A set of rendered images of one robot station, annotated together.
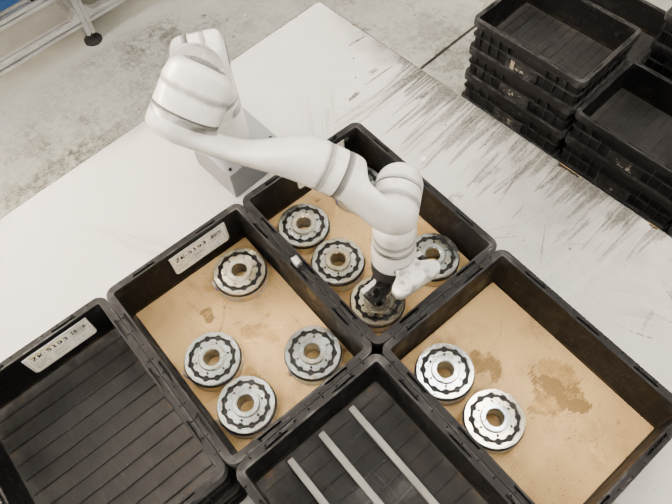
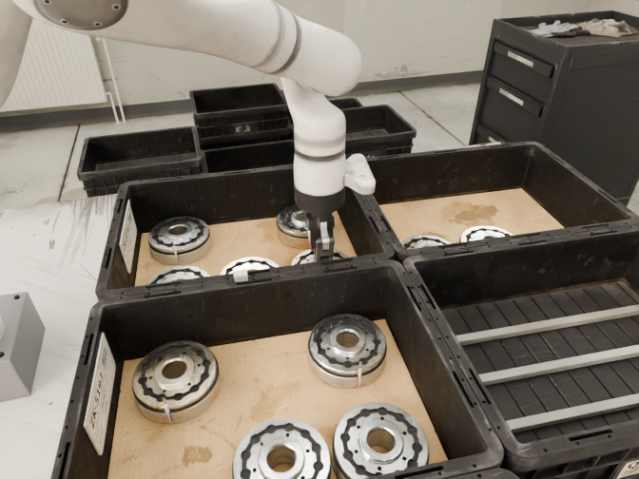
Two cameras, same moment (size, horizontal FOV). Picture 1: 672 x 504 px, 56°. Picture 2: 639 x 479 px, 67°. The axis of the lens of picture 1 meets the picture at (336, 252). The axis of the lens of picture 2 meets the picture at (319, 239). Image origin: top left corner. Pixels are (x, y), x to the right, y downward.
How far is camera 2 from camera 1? 0.79 m
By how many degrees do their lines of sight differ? 48
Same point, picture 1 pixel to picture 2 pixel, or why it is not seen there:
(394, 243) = (341, 122)
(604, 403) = (493, 200)
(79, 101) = not seen: outside the picture
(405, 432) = (475, 316)
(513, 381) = (453, 232)
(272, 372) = (339, 407)
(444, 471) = (527, 304)
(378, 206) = (336, 41)
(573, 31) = (148, 159)
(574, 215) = not seen: hidden behind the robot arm
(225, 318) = (221, 432)
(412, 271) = (354, 167)
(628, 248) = not seen: hidden behind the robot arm
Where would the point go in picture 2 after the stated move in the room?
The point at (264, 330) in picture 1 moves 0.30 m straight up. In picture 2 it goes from (275, 392) to (256, 184)
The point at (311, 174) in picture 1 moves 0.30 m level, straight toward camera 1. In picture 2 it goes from (270, 16) to (614, 46)
